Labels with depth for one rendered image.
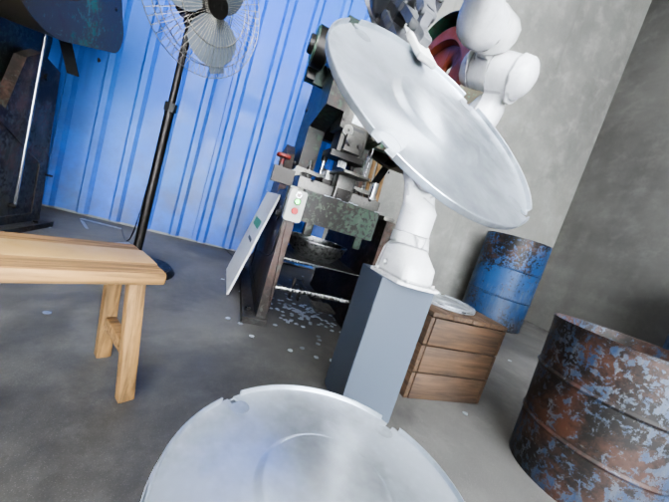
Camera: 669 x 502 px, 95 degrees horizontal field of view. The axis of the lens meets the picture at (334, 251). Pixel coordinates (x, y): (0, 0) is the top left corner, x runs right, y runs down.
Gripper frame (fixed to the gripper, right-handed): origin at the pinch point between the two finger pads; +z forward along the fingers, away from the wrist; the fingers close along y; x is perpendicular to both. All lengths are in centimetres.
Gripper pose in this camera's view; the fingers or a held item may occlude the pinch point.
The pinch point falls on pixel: (416, 54)
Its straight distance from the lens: 50.5
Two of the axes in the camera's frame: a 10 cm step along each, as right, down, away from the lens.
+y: 5.2, -5.0, -7.0
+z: 0.7, 8.4, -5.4
